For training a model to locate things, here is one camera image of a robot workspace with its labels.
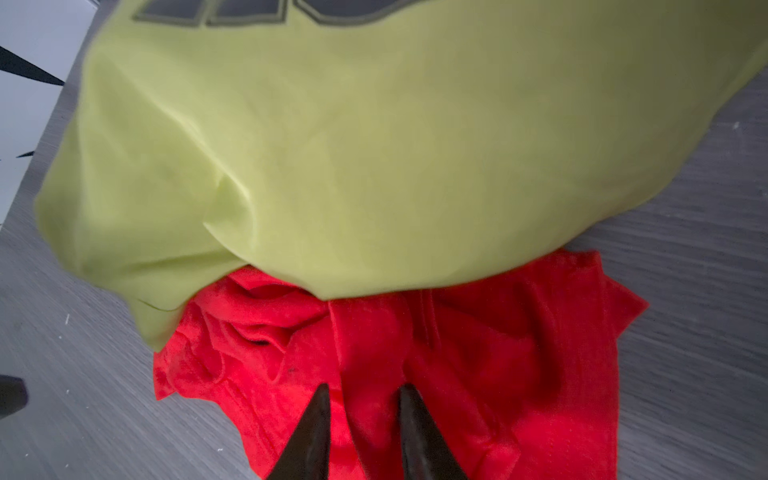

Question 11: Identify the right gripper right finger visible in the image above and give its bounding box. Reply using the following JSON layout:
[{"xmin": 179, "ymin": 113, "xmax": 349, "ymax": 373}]
[{"xmin": 398, "ymin": 384, "xmax": 468, "ymax": 480}]

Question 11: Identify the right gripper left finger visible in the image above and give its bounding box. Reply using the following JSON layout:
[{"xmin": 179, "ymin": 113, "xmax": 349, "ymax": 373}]
[{"xmin": 267, "ymin": 384, "xmax": 331, "ymax": 480}]

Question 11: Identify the red cloth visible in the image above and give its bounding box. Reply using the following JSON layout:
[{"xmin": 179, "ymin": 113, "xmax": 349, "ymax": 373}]
[{"xmin": 153, "ymin": 250, "xmax": 647, "ymax": 479}]

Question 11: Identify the green printed t-shirt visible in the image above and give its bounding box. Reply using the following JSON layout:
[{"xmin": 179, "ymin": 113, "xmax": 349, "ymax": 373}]
[{"xmin": 34, "ymin": 0, "xmax": 767, "ymax": 349}]

